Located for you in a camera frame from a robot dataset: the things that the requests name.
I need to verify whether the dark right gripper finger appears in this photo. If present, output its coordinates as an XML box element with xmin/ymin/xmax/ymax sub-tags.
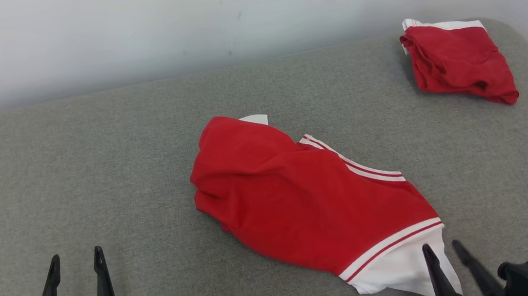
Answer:
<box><xmin>451</xmin><ymin>235</ymin><xmax>506</xmax><ymax>296</ymax></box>
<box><xmin>421</xmin><ymin>240</ymin><xmax>467</xmax><ymax>296</ymax></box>

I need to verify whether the red jersey with white sleeves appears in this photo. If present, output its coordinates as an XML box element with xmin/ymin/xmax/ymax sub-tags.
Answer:
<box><xmin>183</xmin><ymin>93</ymin><xmax>463</xmax><ymax>296</ymax></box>

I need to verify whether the red shorts white waistband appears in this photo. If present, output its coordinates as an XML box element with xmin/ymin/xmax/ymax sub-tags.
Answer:
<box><xmin>397</xmin><ymin>8</ymin><xmax>521</xmax><ymax>116</ymax></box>

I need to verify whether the grey fabric sofa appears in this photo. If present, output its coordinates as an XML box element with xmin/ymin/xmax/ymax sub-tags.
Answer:
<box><xmin>0</xmin><ymin>12</ymin><xmax>528</xmax><ymax>296</ymax></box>

